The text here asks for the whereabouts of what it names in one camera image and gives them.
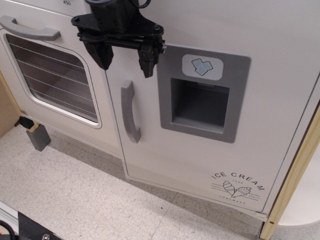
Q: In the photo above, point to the white oven door with window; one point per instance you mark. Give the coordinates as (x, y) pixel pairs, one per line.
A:
(56, 83)

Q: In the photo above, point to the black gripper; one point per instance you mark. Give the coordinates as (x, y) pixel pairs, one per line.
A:
(120, 23)

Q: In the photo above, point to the grey oven door handle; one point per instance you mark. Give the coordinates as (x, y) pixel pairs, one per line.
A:
(46, 34)

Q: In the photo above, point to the grey fridge door handle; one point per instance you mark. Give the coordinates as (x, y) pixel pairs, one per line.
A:
(127, 94)

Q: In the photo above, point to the light wooden left panel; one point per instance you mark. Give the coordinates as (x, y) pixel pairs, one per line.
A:
(9, 109)

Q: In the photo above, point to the grey ice dispenser panel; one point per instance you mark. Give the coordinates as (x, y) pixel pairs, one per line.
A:
(201, 92)

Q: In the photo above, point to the light wooden side post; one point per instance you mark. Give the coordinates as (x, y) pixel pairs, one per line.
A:
(298, 167)

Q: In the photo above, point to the grey kitchen leg block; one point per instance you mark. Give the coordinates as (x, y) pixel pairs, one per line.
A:
(39, 138)

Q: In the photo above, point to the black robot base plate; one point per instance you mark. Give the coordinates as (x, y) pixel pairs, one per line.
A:
(28, 229)

